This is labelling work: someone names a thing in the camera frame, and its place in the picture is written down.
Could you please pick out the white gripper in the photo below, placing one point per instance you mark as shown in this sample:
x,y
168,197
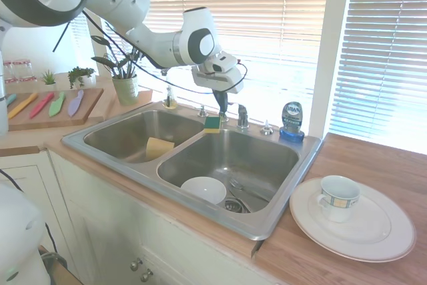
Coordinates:
x,y
217,81

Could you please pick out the chrome soap dispenser pump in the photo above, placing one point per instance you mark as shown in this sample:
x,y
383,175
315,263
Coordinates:
x,y
202,112

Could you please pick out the yellow and green sponge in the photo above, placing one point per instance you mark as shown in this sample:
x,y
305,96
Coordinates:
x,y
212,125

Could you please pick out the stainless steel double sink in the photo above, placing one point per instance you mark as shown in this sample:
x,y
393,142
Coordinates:
x,y
233,151

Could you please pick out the glass bottle with yellow liquid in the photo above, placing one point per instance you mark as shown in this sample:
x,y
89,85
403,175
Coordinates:
x,y
171,100

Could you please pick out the small round sink hole cap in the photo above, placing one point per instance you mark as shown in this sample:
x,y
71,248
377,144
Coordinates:
x,y
266,129

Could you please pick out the Dawn dish soap bottle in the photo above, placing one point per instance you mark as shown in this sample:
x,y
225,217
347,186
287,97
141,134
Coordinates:
x,y
292,121

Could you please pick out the yellow sponge in sink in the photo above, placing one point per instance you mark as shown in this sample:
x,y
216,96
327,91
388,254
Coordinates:
x,y
158,148

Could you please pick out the white bowl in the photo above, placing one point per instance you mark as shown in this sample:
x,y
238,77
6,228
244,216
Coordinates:
x,y
203,190

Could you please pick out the steel spoon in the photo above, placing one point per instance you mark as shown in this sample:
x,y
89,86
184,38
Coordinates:
x,y
245,189

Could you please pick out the striped-leaf plant in green pot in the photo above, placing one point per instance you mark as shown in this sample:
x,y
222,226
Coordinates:
x,y
125,89

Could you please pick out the wide white window blind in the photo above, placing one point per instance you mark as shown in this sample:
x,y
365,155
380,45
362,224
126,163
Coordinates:
x,y
267,14

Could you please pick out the steel sink drain strainer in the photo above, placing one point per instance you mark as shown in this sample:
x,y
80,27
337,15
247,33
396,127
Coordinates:
x,y
234,205

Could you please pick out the wooden cutting board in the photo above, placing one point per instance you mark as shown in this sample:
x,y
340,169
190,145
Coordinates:
x,y
86,101

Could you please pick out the small trailing potted plant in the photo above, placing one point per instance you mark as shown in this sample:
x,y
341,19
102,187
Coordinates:
x,y
80,76

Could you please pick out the purple plastic knife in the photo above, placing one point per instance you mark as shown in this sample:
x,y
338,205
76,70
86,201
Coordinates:
x,y
75,103

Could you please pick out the white teacup with patterned rim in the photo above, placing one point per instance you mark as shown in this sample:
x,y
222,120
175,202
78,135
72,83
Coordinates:
x,y
340,201

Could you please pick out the green plastic knife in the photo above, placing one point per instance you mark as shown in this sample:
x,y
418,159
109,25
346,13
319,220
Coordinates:
x,y
57,104

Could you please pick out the narrow white window blind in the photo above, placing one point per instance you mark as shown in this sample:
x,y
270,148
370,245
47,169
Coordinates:
x,y
387,48

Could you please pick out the white kitchen base cabinets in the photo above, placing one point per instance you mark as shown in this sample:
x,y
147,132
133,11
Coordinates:
x,y
100,225

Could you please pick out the small spiky succulent plant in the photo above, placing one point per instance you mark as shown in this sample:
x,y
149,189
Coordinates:
x,y
48,78

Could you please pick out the red plastic knife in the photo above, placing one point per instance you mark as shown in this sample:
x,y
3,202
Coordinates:
x,y
41,104

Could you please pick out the round metal cabinet knob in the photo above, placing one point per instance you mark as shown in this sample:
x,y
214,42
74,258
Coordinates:
x,y
135,265
146,275

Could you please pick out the glass jar with red lid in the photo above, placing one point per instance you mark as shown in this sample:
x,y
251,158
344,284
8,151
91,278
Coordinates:
x,y
17,71
27,70
8,71

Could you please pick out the orange plastic knife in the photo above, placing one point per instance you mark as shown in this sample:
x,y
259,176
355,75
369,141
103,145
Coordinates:
x,y
21,106

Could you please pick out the white dinner plate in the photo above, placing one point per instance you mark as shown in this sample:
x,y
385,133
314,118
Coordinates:
x,y
373,235

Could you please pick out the teal plastic knife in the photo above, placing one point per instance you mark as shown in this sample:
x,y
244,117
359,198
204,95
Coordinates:
x,y
11,99

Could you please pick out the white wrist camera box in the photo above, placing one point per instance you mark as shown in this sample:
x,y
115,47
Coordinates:
x,y
221,63

